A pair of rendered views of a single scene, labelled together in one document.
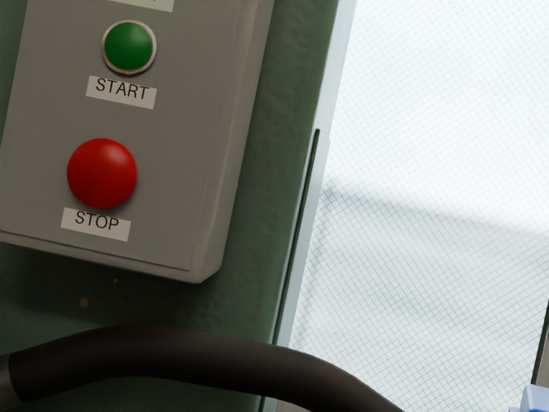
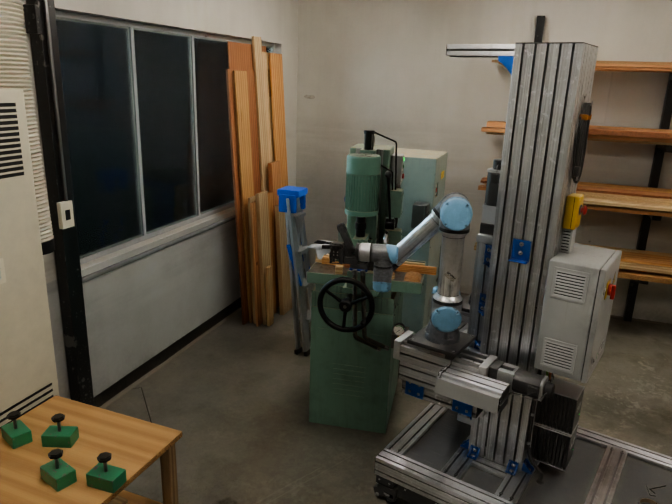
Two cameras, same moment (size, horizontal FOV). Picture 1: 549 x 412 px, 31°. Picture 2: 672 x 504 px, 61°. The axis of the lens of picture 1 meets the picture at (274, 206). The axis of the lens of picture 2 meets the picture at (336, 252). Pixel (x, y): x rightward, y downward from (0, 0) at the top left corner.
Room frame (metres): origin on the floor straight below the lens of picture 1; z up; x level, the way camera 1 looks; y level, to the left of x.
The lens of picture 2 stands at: (0.38, 3.34, 1.87)
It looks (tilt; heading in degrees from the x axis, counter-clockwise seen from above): 17 degrees down; 277
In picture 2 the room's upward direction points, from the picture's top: 2 degrees clockwise
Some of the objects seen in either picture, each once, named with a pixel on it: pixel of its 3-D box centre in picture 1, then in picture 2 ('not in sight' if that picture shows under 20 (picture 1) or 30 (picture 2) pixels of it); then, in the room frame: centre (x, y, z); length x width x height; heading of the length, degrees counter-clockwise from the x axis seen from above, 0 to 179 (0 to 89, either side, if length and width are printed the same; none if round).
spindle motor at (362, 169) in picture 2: not in sight; (362, 185); (0.62, 0.38, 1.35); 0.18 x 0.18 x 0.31
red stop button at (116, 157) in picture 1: (102, 173); not in sight; (0.42, 0.07, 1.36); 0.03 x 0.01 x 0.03; 85
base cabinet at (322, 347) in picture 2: not in sight; (358, 348); (0.61, 0.26, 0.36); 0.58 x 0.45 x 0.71; 85
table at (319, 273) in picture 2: not in sight; (364, 279); (0.58, 0.49, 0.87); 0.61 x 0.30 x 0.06; 175
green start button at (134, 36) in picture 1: (127, 46); not in sight; (0.42, 0.07, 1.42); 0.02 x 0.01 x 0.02; 85
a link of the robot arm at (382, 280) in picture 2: not in sight; (382, 276); (0.46, 1.13, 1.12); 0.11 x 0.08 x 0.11; 89
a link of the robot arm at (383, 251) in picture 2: not in sight; (384, 254); (0.46, 1.15, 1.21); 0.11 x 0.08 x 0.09; 179
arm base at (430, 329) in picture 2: not in sight; (442, 326); (0.19, 1.02, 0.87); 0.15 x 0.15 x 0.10
